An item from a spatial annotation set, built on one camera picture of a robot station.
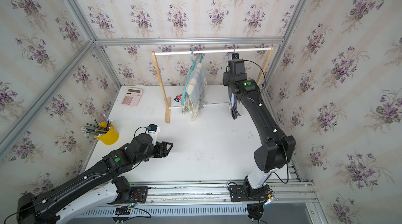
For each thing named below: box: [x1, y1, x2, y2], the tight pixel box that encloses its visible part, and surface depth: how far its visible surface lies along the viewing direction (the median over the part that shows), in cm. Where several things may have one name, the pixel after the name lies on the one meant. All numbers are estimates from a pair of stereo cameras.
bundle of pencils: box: [81, 113, 114, 137], surface depth 85 cm
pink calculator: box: [121, 87, 143, 107], surface depth 113 cm
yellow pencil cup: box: [94, 121, 120, 146], surface depth 90 cm
